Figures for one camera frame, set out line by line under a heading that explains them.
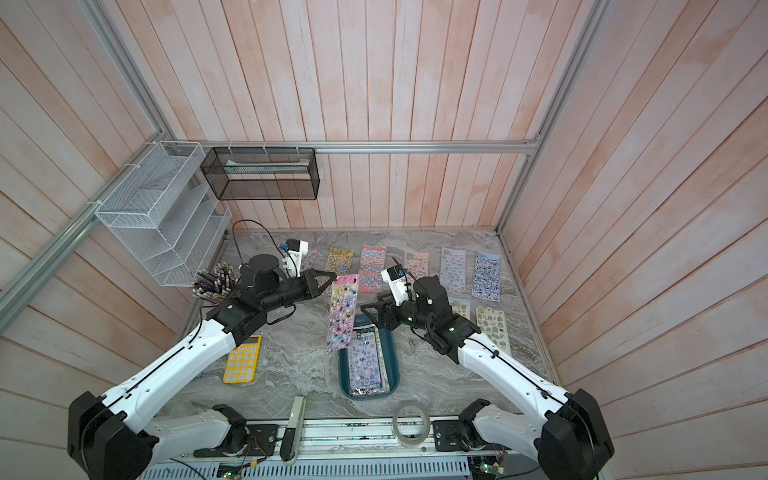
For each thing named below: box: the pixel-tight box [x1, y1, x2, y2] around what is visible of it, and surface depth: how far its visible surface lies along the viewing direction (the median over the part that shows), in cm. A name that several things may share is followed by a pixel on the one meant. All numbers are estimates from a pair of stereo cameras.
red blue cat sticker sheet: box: [359, 245, 387, 294], surface depth 113 cm
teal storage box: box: [367, 326, 400, 401], surface depth 86 cm
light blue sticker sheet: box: [439, 247, 466, 293], surface depth 113 cm
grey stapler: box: [280, 396, 306, 466], surface depth 74 cm
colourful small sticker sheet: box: [325, 247, 354, 276], surface depth 113 cm
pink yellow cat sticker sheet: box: [326, 274, 359, 354], surface depth 80 cm
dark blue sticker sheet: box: [472, 250, 502, 303], surface depth 107 cm
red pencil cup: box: [190, 262, 239, 303], surface depth 87 cm
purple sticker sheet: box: [347, 329, 390, 397], surface depth 86 cm
